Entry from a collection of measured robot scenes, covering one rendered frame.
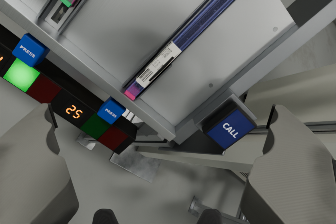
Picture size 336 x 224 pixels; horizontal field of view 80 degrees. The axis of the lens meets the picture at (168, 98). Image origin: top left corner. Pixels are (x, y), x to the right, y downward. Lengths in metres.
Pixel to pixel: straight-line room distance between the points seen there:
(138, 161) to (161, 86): 0.81
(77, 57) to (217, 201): 1.28
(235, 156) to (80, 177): 0.66
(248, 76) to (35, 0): 0.24
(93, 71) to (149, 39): 0.07
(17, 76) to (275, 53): 0.31
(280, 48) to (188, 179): 1.05
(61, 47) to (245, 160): 0.45
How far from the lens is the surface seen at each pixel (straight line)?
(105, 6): 0.24
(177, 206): 1.22
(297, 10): 0.31
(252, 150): 0.54
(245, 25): 0.25
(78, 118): 0.31
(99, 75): 0.23
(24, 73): 0.30
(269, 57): 0.26
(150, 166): 1.08
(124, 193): 1.05
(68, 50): 0.24
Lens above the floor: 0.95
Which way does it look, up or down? 55 degrees down
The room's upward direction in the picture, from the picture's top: 73 degrees clockwise
